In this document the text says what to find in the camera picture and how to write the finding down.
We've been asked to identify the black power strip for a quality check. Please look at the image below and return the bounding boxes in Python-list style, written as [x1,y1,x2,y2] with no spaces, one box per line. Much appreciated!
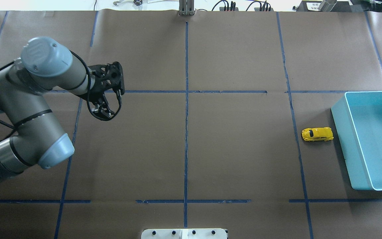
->
[245,0,274,12]
[209,0,242,12]

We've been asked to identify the aluminium frame post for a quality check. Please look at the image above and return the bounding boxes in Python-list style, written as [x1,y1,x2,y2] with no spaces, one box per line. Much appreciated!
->
[178,0,196,16]

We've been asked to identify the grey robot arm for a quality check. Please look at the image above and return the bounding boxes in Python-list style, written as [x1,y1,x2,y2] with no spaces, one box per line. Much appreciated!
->
[0,37,125,183]

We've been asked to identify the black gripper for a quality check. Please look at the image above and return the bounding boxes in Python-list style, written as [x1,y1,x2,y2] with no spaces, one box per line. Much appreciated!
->
[78,62,125,121]

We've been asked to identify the turquoise plastic storage bin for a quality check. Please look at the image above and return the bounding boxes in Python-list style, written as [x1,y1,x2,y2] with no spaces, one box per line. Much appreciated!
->
[331,91,382,191]

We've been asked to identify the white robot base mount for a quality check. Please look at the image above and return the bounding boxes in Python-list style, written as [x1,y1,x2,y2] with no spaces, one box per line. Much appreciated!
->
[141,228,228,239]

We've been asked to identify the black box with metal cylinder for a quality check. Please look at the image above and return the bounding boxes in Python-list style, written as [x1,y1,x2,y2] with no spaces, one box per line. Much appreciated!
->
[292,0,351,12]

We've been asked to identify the yellow beetle toy car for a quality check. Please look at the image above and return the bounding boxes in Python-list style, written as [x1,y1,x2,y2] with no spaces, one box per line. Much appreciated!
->
[301,127,334,142]

